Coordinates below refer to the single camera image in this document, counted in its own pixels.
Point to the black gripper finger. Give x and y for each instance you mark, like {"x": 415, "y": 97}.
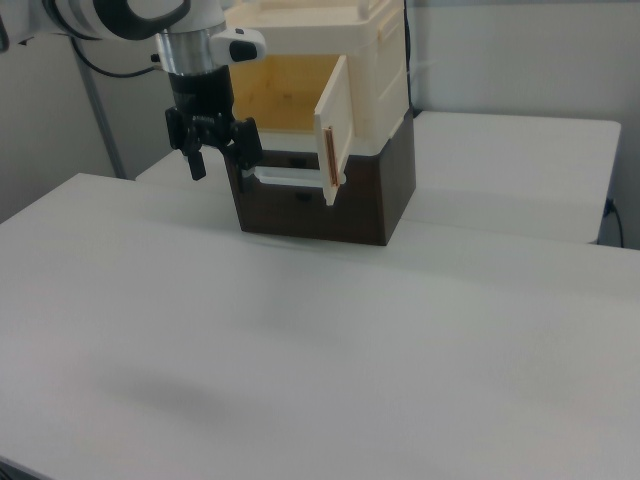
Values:
{"x": 196, "y": 162}
{"x": 246, "y": 147}

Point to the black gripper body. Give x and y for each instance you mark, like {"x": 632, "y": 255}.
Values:
{"x": 201, "y": 97}

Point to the cream cabinet door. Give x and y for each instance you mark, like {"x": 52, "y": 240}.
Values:
{"x": 334, "y": 130}

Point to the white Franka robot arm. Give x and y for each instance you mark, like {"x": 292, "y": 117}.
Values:
{"x": 115, "y": 15}

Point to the cream plastic cabinet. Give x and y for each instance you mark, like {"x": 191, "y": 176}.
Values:
{"x": 372, "y": 65}

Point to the dark brown drawer box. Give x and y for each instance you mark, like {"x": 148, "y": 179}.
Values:
{"x": 372, "y": 200}

